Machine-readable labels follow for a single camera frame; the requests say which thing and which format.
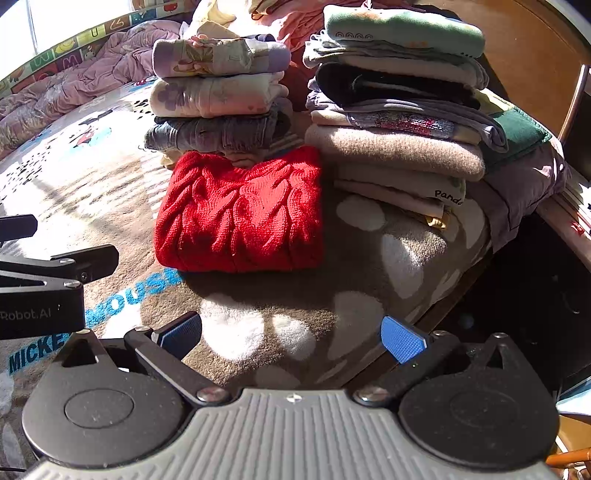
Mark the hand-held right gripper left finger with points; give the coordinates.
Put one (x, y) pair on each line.
(179, 335)

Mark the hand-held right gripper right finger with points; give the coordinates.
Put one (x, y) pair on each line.
(402, 344)

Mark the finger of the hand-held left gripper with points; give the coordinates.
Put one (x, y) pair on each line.
(18, 227)
(78, 263)

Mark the tall stack of folded clothes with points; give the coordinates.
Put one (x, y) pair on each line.
(392, 152)

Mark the pile of pink clothes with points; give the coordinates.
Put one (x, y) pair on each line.
(295, 23)

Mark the cartoon printed bed sheet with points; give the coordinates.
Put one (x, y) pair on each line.
(69, 184)

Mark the brown spotted fleece blanket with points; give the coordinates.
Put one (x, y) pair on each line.
(286, 286)

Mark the pale yellow folded garment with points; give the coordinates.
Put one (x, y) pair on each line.
(168, 159)

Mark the pink crumpled quilt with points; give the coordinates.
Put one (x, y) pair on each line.
(83, 78)

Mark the alphabet print bed bumper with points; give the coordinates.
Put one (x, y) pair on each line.
(69, 59)

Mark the folded blue jeans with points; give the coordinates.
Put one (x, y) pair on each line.
(217, 134)

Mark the lavender quilt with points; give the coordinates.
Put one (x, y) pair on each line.
(521, 189)

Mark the orange wooden rod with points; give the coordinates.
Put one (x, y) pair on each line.
(570, 458)

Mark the cream floral folded garment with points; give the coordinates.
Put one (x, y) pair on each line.
(207, 94)

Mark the stack of books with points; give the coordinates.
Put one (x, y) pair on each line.
(572, 203)

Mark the dark green folded cloth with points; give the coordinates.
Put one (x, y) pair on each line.
(517, 131)

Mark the purple printed folded garment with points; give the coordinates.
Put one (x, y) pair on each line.
(212, 57)

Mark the cream crumpled cloth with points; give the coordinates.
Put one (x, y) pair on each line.
(207, 16)

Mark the wooden headboard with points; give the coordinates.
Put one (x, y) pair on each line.
(521, 50)

